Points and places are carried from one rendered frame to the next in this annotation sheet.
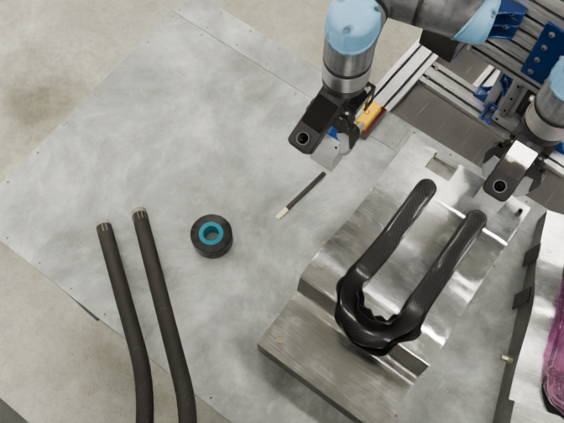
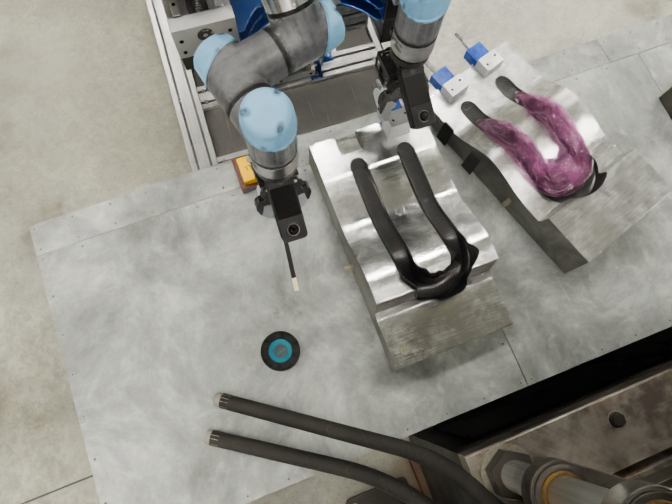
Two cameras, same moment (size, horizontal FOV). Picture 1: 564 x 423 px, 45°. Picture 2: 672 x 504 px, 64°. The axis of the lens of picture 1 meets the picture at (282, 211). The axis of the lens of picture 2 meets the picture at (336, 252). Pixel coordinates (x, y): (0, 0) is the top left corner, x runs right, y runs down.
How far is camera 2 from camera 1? 0.42 m
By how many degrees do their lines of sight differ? 21
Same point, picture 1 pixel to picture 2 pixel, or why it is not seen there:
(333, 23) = (265, 135)
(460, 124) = not seen: hidden behind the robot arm
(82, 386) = not seen: outside the picture
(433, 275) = (427, 209)
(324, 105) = (282, 193)
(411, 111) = (223, 132)
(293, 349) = (417, 345)
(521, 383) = (533, 205)
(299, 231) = (318, 280)
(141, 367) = (365, 474)
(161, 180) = (200, 363)
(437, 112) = not seen: hidden behind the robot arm
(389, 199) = (349, 198)
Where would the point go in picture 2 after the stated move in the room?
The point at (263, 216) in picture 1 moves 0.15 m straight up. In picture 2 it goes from (288, 299) to (284, 285)
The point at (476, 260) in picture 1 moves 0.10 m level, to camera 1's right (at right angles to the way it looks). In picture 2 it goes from (434, 172) to (457, 136)
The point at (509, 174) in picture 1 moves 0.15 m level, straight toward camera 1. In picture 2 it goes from (422, 103) to (454, 175)
